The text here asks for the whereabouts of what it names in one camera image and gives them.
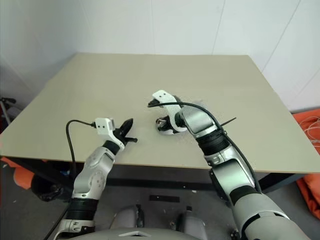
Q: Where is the black bin bag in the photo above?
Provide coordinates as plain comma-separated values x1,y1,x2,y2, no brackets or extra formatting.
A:
31,174,65,202

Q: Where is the grey rounded leg cover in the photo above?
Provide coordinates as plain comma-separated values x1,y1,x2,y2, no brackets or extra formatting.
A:
109,204,146,230
174,206,208,235

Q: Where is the black table frame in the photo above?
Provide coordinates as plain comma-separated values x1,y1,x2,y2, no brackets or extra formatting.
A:
4,157,305,193

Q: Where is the large orange fabric bag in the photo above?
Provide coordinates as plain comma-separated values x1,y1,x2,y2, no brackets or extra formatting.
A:
292,112,320,216

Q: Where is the small orange fabric bag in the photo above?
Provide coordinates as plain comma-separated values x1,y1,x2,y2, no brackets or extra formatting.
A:
0,156,35,191

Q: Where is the dark metal stand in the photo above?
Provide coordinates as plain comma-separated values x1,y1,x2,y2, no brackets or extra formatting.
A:
0,97,17,131

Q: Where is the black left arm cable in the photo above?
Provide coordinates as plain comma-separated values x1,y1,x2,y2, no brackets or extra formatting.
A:
65,119,97,166

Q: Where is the black zip tie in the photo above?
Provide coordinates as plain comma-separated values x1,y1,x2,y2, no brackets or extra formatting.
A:
219,116,238,128

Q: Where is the black floor strip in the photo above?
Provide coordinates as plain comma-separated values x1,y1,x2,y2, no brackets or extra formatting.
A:
149,194,181,203

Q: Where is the white cord bundle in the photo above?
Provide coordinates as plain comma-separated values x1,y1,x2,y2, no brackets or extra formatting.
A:
298,116,320,146

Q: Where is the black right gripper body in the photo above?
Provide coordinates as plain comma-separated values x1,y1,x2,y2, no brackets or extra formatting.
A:
159,114,174,129

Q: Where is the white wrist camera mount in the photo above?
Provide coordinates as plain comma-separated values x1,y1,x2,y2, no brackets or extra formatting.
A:
151,89,188,134
94,117,126,151

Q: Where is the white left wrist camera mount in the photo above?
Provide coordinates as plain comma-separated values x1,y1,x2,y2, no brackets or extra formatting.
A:
94,117,126,151

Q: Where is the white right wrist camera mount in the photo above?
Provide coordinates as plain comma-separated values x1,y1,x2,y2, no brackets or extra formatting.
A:
151,89,188,134

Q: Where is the silver robot torso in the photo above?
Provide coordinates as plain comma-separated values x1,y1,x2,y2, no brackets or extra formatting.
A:
53,227,241,240

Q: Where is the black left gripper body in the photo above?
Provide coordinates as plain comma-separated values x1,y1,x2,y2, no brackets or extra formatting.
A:
113,129,128,147

